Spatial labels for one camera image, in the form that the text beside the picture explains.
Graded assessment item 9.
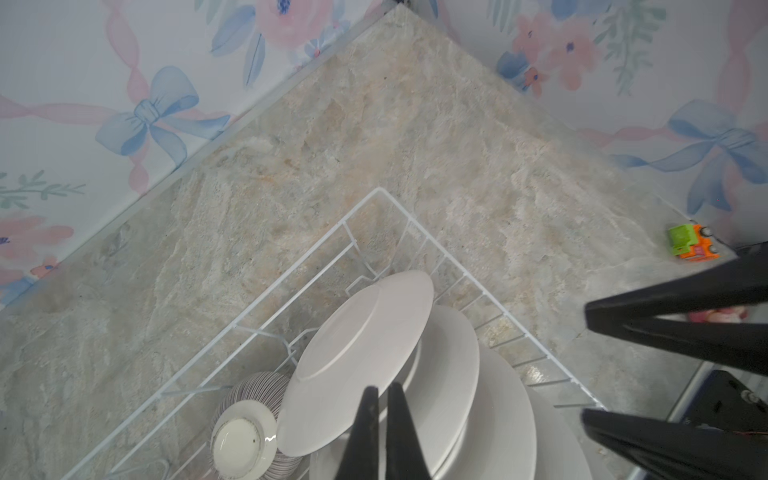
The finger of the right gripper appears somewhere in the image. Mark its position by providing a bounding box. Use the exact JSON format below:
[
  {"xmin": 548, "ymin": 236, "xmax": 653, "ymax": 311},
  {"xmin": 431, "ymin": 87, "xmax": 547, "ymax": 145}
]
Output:
[
  {"xmin": 580, "ymin": 409, "xmax": 767, "ymax": 479},
  {"xmin": 584, "ymin": 243, "xmax": 767, "ymax": 376}
]

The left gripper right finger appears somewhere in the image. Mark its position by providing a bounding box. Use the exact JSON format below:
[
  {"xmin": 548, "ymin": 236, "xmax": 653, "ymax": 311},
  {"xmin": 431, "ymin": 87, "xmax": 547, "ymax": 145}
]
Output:
[{"xmin": 385, "ymin": 382, "xmax": 431, "ymax": 480}]

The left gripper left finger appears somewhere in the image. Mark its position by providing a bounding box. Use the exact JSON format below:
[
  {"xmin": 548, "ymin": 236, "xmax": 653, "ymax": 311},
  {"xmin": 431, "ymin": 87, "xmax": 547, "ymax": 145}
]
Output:
[{"xmin": 335, "ymin": 386, "xmax": 379, "ymax": 480}]

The white plate red text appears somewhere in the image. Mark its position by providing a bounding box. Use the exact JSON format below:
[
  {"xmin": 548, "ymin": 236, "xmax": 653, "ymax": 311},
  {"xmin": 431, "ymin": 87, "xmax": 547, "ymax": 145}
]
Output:
[{"xmin": 310, "ymin": 306, "xmax": 480, "ymax": 479}]

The pink plush toy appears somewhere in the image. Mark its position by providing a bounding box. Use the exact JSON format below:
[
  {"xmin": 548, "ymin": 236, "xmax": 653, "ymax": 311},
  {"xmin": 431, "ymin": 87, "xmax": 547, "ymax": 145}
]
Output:
[{"xmin": 687, "ymin": 306, "xmax": 748, "ymax": 323}]

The green orange toy car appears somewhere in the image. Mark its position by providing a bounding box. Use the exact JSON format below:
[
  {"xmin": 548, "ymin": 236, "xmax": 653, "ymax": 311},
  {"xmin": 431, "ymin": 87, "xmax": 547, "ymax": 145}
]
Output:
[{"xmin": 667, "ymin": 224, "xmax": 719, "ymax": 262}]

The striped ceramic bowl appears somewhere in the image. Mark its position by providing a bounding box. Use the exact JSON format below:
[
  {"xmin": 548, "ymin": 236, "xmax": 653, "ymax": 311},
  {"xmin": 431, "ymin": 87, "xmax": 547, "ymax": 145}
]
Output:
[{"xmin": 209, "ymin": 371, "xmax": 301, "ymax": 479}]

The white wire dish rack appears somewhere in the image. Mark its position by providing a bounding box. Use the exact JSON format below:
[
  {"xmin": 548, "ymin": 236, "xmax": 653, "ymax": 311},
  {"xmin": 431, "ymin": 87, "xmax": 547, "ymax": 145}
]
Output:
[{"xmin": 63, "ymin": 188, "xmax": 600, "ymax": 479}]

